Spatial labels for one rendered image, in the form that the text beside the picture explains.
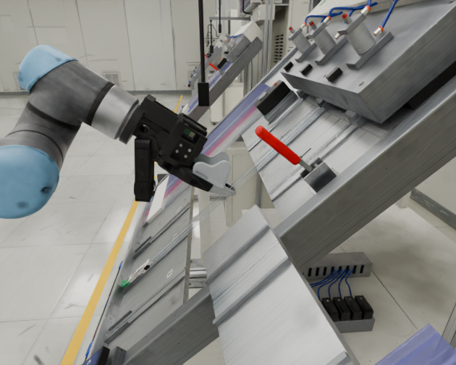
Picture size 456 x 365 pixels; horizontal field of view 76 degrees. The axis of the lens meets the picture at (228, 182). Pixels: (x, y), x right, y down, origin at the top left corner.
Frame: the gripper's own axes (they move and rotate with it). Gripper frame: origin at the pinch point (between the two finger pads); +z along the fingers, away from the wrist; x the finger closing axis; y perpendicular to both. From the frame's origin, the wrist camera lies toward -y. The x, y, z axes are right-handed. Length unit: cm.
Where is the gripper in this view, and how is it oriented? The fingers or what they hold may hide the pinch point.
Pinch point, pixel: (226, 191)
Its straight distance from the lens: 53.1
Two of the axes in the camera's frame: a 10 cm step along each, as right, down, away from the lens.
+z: 8.2, 4.8, 2.9
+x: -0.8, -4.1, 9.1
